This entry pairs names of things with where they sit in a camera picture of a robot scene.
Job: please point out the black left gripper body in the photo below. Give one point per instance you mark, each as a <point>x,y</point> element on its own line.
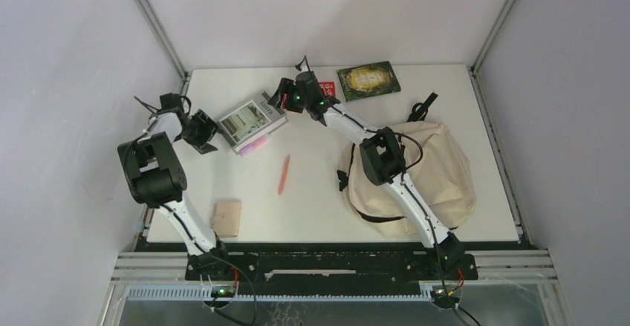
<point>200,131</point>

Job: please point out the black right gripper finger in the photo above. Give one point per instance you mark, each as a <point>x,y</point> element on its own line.
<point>280,92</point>
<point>284,102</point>

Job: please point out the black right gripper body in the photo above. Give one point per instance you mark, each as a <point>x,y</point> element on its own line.
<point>299,102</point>

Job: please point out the grey ianra book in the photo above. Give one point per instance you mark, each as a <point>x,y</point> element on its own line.
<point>251,120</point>

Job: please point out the cream canvas student bag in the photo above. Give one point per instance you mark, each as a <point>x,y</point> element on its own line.
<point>440,172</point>

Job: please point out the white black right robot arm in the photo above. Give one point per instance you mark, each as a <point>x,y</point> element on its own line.
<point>382,160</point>

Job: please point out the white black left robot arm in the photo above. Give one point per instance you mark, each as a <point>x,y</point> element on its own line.
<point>156,178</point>

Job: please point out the red comic book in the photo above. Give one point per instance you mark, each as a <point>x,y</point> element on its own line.
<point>328,88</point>

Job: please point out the pink highlighter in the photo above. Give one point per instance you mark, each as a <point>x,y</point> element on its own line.
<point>254,145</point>

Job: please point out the green yellow book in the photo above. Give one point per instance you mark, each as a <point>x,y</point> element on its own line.
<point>366,81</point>

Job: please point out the orange pen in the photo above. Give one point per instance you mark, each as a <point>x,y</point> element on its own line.
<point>284,175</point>

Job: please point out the tan small wallet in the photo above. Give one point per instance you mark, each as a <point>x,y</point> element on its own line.
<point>226,219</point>

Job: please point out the aluminium frame left post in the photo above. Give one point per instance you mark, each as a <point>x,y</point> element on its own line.
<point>156,26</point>

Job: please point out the aluminium frame post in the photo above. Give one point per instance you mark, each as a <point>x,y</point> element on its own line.
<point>490,38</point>
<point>156,26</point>

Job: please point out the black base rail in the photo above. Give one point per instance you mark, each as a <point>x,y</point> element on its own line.
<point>337,270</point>

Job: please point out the aluminium frame right post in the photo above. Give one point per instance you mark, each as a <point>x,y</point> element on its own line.
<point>490,38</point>

